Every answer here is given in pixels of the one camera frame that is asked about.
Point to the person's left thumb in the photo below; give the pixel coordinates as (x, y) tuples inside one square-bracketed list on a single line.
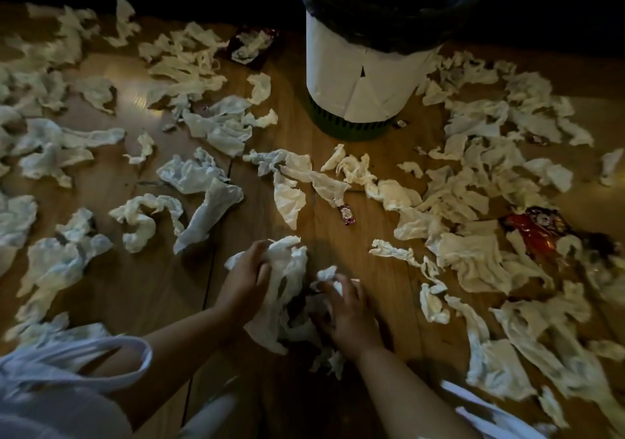
[(263, 276)]

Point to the paper-wrapped white trash bin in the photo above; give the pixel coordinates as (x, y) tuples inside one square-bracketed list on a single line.
[(361, 82)]

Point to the scattered crumpled white tissues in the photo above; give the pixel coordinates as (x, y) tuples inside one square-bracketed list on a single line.
[(459, 194)]

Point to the long white tissue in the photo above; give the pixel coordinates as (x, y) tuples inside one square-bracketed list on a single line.
[(285, 282)]

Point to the small pink candy wrapper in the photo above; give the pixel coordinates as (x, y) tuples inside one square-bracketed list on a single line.
[(347, 215)]

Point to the red shiny snack wrapper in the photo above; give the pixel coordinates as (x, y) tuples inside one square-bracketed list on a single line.
[(537, 231)]

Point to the dark red snack wrapper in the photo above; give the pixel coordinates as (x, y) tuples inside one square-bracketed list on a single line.
[(239, 38)]

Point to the person's left hand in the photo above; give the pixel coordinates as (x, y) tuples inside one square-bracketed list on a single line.
[(239, 289)]

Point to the person's right forearm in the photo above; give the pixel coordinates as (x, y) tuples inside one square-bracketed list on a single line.
[(410, 399)]

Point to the person's white shirt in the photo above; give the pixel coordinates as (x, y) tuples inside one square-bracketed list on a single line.
[(53, 390)]

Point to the person's right hand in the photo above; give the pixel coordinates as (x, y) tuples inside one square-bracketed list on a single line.
[(352, 324)]

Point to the person's right fingers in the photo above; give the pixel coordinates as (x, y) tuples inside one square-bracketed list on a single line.
[(344, 291)]

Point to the person's left forearm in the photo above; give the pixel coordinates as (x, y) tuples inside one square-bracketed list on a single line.
[(171, 355)]

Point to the small white tissue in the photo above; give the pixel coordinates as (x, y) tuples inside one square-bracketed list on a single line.
[(320, 316)]

